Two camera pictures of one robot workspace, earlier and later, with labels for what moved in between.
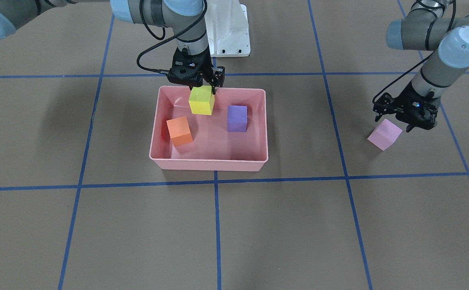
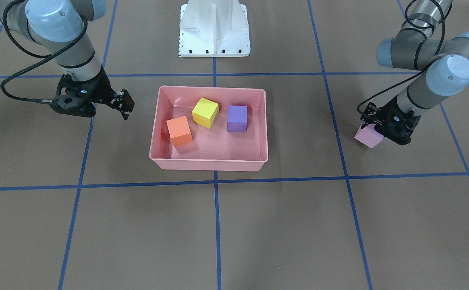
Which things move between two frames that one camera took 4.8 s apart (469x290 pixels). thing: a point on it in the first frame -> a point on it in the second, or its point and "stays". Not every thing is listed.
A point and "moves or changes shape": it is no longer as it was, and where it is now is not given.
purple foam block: x=237 y=116 stays
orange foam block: x=179 y=131 stays
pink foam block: x=385 y=135 moves or changes shape
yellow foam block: x=202 y=100 -> x=205 y=112
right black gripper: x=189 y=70 -> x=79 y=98
